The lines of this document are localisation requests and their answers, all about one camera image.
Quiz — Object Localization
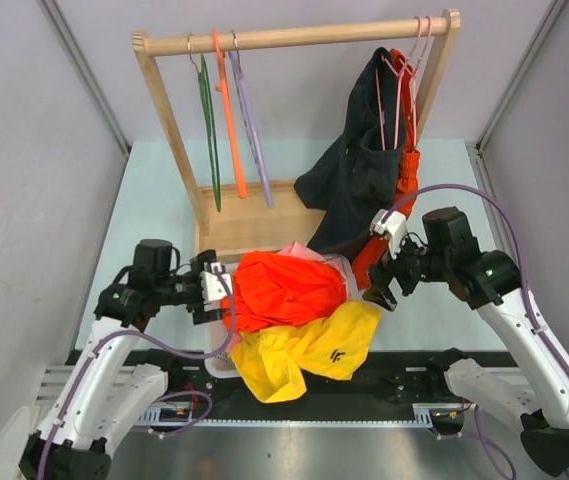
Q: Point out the white plastic basket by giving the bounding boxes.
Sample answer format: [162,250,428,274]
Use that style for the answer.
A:
[204,254,357,379]

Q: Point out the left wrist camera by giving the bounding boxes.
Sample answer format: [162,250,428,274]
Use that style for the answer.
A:
[200,262,233,304]

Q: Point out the black shorts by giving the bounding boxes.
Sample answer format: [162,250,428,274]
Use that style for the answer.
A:
[294,47,407,260]

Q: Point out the dark orange hanging shorts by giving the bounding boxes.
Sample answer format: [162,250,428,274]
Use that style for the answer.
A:
[352,49,420,290]

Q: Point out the yellow shorts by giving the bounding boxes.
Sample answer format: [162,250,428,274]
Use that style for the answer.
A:
[229,301,382,404]

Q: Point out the lilac hanger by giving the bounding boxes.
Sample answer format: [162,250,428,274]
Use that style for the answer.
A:
[229,31,275,209]

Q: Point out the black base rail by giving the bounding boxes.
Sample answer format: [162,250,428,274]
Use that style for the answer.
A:
[63,349,520,436]

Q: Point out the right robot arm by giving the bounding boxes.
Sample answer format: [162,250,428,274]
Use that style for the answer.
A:
[363,207,569,477]

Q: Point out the pink hanger with black shorts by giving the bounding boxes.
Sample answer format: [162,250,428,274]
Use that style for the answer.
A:
[374,15,433,151]

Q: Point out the green hanger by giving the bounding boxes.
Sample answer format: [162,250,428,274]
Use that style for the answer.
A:
[186,36,222,212]

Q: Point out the pink patterned cloth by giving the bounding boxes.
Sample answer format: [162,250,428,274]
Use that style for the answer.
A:
[277,241,352,284]

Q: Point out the wooden clothes rack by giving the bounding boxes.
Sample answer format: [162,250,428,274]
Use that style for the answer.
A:
[132,9,461,261]

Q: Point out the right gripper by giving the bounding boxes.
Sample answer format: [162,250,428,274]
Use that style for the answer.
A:
[362,227,451,311]

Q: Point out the orange plastic hanger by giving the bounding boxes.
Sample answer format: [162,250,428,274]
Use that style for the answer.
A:
[212,29,248,199]

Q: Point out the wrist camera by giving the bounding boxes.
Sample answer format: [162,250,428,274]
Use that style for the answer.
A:
[369,209,408,258]
[200,262,233,304]

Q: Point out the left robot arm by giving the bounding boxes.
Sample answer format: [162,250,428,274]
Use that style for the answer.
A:
[18,239,232,479]

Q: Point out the bright orange shorts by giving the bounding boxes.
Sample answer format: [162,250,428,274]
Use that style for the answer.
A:
[223,251,348,333]

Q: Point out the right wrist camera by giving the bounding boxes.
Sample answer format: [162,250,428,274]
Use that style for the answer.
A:
[369,209,408,258]

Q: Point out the pink hanger with orange shorts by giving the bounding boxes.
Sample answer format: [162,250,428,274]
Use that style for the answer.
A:
[400,16,433,152]

